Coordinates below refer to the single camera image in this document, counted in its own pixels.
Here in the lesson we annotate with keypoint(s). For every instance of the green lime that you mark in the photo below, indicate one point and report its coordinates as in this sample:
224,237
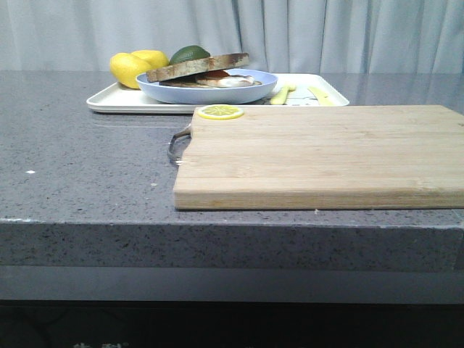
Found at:
188,53

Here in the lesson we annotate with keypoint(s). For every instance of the wooden cutting board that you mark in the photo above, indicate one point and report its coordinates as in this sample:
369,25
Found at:
305,158

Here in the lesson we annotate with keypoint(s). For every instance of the lemon slice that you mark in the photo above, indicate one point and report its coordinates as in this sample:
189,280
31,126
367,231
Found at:
220,112

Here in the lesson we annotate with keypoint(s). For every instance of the white rectangular tray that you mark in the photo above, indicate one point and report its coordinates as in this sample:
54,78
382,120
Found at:
116,99

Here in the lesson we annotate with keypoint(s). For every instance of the bread slice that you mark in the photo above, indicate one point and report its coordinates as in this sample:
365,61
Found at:
195,66
181,84

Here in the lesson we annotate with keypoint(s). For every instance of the yellow plastic knife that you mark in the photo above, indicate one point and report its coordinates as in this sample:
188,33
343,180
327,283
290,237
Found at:
321,96

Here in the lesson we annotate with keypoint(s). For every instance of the metal cutting board handle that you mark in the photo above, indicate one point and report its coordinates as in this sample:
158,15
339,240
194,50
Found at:
175,150

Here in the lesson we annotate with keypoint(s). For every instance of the yellow lemon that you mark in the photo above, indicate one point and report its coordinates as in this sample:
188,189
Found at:
126,67
155,58

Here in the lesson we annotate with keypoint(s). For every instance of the light blue round plate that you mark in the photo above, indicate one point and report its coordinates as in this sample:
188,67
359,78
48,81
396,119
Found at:
194,95

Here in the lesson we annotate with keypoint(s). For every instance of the rear yellow lemon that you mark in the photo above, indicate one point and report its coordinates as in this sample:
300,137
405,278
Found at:
155,58

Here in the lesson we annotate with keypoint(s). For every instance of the grey curtain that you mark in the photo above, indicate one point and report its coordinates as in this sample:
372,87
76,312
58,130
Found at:
279,36

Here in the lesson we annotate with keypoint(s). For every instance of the front yellow lemon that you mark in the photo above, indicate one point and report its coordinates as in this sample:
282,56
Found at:
126,67

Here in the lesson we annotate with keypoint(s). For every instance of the fried egg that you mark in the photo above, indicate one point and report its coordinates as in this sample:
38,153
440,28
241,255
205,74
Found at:
222,79

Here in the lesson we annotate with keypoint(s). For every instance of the yellow plastic fork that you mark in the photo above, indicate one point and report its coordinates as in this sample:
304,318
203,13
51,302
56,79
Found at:
281,96

